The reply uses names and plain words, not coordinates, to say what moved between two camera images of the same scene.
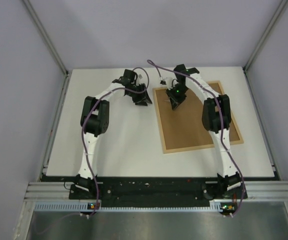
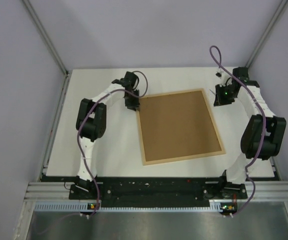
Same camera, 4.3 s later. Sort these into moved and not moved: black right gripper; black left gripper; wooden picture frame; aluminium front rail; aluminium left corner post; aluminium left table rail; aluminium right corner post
Moved: black right gripper; wooden picture frame; black left gripper
Not moved: aluminium right corner post; aluminium left table rail; aluminium left corner post; aluminium front rail
